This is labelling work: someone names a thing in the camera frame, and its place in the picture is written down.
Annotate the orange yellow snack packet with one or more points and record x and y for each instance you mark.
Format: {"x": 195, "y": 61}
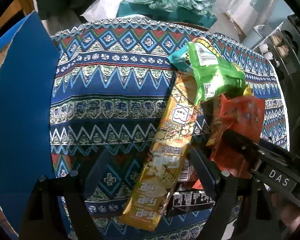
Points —
{"x": 215, "y": 127}

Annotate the wooden cabinet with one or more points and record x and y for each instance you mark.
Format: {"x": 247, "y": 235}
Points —
{"x": 7, "y": 17}

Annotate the red snack packet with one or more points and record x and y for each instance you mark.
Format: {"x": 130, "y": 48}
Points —
{"x": 240, "y": 112}

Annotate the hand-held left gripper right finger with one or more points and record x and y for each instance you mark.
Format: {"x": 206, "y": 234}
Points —
{"x": 202, "y": 172}

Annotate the black snack packet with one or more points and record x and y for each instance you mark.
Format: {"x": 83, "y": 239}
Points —
{"x": 190, "y": 200}

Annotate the person's right hand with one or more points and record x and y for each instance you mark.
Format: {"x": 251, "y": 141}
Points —
{"x": 290, "y": 212}

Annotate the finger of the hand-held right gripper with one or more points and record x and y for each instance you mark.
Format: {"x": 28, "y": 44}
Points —
{"x": 240, "y": 141}

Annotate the green snack packet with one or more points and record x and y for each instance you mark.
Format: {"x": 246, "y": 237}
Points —
{"x": 215, "y": 75}

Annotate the flat cardboard piece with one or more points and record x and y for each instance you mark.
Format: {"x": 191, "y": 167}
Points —
{"x": 233, "y": 22}

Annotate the blue cardboard box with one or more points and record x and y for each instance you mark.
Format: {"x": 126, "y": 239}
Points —
{"x": 22, "y": 105}

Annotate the pale blue panel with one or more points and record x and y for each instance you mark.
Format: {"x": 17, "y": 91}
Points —
{"x": 265, "y": 5}

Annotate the long gold snack packet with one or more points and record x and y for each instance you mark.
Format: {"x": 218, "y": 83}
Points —
{"x": 165, "y": 155}

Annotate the metal storage rack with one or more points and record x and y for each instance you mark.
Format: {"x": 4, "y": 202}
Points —
{"x": 290, "y": 42}

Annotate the blue patterned tablecloth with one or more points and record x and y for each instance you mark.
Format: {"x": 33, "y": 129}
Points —
{"x": 102, "y": 92}

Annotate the teal snack packet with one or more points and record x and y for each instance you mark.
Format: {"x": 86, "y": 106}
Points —
{"x": 180, "y": 58}

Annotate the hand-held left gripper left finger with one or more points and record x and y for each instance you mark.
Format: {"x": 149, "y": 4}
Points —
{"x": 93, "y": 172}

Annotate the white plastic bag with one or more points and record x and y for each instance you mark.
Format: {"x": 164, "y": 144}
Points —
{"x": 107, "y": 0}

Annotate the teal box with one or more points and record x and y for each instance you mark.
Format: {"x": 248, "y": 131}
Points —
{"x": 145, "y": 12}

